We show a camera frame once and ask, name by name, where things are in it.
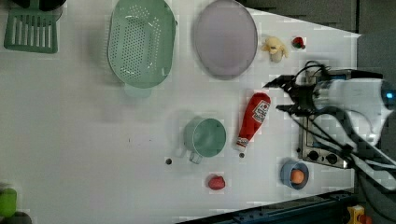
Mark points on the yellow plush banana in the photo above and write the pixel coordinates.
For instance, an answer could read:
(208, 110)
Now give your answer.
(276, 49)

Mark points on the small red strawberry toy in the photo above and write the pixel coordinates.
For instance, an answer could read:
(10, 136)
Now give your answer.
(298, 43)

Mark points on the red plush ketchup bottle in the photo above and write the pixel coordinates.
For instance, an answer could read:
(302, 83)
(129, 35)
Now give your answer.
(255, 114)

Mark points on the blue small bowl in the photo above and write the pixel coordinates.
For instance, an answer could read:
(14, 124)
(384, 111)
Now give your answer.
(286, 169)

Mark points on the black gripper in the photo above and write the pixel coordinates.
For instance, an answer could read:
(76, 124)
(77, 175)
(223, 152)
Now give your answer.
(301, 95)

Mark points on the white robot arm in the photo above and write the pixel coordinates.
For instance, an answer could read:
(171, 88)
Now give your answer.
(342, 109)

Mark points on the blue metal frame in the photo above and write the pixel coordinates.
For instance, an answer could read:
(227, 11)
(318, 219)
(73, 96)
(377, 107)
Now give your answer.
(327, 208)

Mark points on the green measuring cup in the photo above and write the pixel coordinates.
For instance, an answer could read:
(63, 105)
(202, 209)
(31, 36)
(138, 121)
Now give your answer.
(204, 138)

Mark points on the bright green object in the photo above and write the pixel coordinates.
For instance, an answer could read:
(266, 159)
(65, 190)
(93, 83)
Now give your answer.
(8, 199)

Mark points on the red tomato toy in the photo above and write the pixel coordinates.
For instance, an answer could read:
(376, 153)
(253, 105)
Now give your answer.
(216, 183)

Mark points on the lavender oval plate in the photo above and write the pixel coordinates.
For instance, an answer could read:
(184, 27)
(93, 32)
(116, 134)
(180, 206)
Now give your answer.
(225, 39)

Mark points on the green perforated colander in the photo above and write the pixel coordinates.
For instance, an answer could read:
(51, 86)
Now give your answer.
(141, 44)

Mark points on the black toaster oven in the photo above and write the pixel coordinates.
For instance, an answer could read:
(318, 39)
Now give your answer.
(317, 150)

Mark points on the green slotted rack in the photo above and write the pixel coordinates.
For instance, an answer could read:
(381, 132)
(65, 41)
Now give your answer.
(31, 30)

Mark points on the orange ball in bowl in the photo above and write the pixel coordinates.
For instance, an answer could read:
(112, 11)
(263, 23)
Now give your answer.
(297, 176)

